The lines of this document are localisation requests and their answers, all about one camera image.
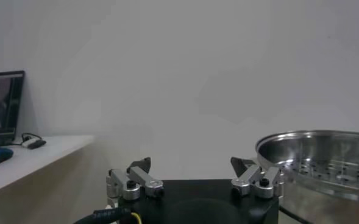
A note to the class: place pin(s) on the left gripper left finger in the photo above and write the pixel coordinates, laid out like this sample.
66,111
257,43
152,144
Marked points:
136,178

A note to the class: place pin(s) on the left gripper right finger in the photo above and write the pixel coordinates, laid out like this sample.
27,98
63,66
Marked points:
255,178

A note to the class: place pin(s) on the black laptop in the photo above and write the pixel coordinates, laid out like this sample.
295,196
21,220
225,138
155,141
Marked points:
1,103

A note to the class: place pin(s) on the white side table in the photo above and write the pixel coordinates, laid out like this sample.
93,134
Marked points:
45,155

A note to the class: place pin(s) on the stainless steel steamer basket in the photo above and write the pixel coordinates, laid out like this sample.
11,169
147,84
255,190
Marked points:
325,152

